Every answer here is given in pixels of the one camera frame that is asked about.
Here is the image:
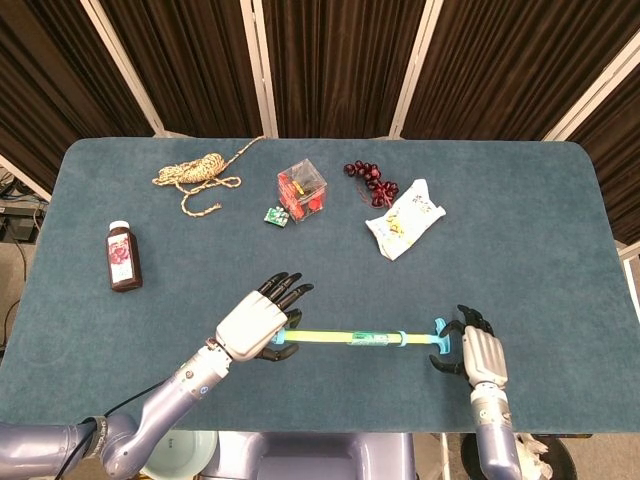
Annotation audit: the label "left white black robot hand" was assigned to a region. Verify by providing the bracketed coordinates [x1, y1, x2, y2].
[214, 271, 316, 363]

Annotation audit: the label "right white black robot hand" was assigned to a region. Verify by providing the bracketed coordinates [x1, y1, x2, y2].
[428, 304, 509, 390]

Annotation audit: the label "yellow rod with blue ends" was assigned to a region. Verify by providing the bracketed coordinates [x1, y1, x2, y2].
[272, 317, 454, 355]

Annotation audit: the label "lavender robot base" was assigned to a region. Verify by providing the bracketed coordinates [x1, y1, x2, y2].
[199, 430, 416, 480]

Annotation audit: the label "blue felt table mat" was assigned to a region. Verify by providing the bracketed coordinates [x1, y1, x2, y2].
[0, 137, 640, 435]

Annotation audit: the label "small green candy packet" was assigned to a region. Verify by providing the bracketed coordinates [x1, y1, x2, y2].
[263, 205, 290, 229]

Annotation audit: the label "white crumpled bin bag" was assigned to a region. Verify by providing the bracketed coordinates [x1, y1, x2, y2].
[514, 433, 554, 480]

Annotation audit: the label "black trash bin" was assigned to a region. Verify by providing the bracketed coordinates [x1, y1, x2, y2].
[459, 432, 576, 480]

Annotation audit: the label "clear cube box red contents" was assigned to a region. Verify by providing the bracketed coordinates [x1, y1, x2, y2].
[276, 158, 329, 224]

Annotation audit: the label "pale green plastic basin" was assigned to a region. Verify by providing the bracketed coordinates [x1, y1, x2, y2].
[142, 429, 220, 480]

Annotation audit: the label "dark red juice bottle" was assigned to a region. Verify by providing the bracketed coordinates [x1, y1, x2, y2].
[105, 220, 144, 293]

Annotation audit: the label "white snack bag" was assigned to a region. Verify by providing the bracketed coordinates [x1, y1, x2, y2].
[364, 178, 447, 262]

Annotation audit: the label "dark red grape bunch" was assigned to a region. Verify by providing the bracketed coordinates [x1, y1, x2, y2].
[343, 160, 401, 209]

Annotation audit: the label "brown curtain screen panel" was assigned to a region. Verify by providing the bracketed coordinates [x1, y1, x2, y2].
[544, 34, 640, 246]
[239, 0, 444, 140]
[82, 0, 279, 139]
[389, 0, 640, 142]
[0, 0, 166, 194]

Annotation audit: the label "black electronics box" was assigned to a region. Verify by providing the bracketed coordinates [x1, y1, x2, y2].
[0, 214, 37, 244]

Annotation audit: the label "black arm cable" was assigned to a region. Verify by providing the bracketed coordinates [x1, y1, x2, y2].
[52, 380, 169, 480]

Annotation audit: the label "beige braided rope bundle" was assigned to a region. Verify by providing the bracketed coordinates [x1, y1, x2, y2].
[152, 134, 266, 218]

